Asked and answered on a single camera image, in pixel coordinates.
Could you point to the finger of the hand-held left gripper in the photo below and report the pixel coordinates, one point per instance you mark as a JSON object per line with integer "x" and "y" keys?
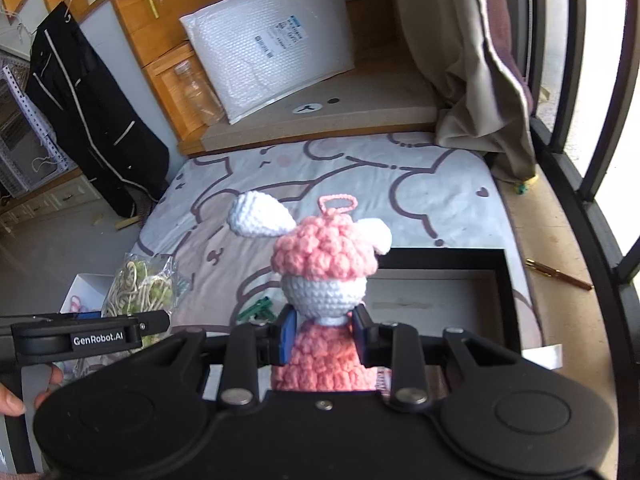
{"x": 155, "y": 322}

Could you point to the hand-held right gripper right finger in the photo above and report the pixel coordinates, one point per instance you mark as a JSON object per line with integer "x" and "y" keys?
{"x": 361, "y": 336}

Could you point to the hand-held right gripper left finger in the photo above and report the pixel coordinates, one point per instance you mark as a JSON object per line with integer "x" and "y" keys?
{"x": 286, "y": 335}

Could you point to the green clothes pegs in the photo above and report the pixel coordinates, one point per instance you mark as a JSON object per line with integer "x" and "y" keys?
{"x": 255, "y": 310}

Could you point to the pink crochet doll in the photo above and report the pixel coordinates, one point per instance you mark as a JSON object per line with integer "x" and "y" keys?
{"x": 320, "y": 260}

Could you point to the black cardboard box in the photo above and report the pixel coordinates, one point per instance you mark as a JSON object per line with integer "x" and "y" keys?
{"x": 450, "y": 300}

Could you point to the person's left hand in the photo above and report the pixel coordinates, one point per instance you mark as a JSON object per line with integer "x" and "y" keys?
{"x": 10, "y": 404}

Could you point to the white cardboard box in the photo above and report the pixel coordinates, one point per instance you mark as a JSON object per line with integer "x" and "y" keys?
{"x": 92, "y": 285}

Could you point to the white drawer cabinet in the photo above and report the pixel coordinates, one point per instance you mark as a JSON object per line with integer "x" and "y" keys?
{"x": 55, "y": 202}

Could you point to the white paper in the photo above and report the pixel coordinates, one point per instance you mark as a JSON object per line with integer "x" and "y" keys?
{"x": 542, "y": 357}

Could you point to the white perforated metal rack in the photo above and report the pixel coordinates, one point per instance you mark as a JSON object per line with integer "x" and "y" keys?
{"x": 20, "y": 150}

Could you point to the brown pen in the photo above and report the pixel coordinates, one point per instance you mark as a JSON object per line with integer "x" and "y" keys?
{"x": 557, "y": 274}

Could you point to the beige windowsill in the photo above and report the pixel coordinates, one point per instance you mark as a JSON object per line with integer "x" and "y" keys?
{"x": 550, "y": 240}

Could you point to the black jacket with white trim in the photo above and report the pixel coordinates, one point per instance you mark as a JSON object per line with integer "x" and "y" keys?
{"x": 90, "y": 120}

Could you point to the small green object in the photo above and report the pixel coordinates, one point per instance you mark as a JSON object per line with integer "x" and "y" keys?
{"x": 522, "y": 189}

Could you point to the beige bear-face cushion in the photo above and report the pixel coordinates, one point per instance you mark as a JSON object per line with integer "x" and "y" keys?
{"x": 350, "y": 110}

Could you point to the clear plastic bottle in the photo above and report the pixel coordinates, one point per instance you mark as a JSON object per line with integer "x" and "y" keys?
{"x": 200, "y": 92}

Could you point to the wooden cabinet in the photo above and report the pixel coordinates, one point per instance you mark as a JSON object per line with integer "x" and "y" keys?
{"x": 145, "y": 45}

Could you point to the white bubble mailer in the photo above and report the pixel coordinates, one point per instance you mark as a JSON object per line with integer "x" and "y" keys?
{"x": 265, "y": 45}

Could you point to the beige curtain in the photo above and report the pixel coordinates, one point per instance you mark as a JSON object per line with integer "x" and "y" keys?
{"x": 465, "y": 60}

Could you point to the black window railing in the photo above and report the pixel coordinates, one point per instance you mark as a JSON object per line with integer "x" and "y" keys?
{"x": 600, "y": 160}

